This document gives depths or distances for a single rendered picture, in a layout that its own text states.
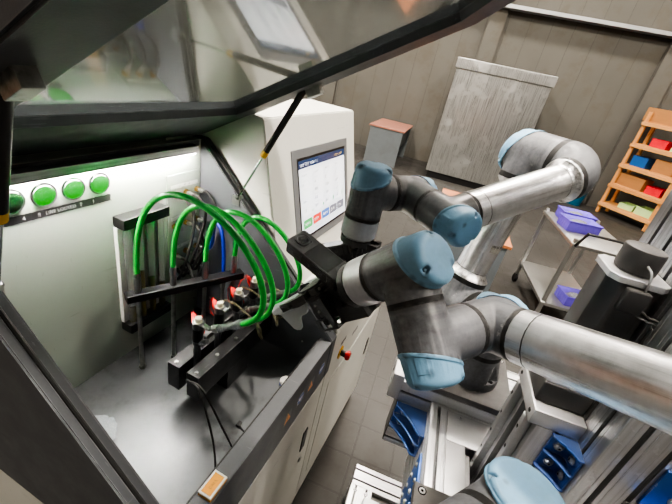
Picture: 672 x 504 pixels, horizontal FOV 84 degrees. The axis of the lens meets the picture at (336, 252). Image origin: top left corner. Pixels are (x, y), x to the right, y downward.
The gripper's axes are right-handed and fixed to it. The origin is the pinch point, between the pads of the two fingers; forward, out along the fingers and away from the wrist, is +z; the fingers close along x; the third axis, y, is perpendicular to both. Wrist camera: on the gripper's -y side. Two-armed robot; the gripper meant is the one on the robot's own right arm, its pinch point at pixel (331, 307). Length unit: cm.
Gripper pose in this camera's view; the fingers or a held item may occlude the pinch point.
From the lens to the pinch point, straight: 89.8
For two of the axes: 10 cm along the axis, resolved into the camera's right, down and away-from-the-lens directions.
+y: 9.0, 3.5, -2.8
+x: 4.0, -3.5, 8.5
